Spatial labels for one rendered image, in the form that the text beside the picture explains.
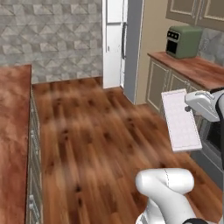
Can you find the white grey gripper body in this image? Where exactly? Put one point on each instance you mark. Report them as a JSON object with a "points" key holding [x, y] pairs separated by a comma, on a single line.
{"points": [[202, 104]]}

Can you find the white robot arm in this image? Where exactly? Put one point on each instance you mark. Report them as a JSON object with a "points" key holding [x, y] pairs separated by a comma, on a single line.
{"points": [[166, 186]]}

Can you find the white ice cube tray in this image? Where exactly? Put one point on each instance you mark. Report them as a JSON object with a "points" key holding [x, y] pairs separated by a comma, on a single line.
{"points": [[181, 122]]}

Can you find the beige cupboard door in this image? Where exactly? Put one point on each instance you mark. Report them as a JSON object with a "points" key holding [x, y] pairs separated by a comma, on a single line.
{"points": [[157, 84], [178, 83]]}

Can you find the tall white fridge door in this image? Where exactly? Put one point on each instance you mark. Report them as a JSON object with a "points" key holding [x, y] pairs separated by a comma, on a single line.
{"points": [[114, 55]]}

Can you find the short white fridge door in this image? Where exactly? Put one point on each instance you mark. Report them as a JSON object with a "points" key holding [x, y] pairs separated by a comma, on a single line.
{"points": [[115, 11]]}

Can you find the grey oven with dark window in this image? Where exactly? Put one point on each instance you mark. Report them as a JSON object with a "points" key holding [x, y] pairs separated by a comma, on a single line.
{"points": [[214, 145]]}

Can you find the green toaster oven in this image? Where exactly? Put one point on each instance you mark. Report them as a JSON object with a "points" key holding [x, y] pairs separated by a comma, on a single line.
{"points": [[183, 42]]}

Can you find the white and grey fridge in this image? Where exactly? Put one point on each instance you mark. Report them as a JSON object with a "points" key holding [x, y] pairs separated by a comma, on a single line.
{"points": [[134, 49]]}

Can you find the beige wall cupboards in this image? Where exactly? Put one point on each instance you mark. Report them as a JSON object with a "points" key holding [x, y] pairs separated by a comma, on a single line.
{"points": [[198, 11]]}

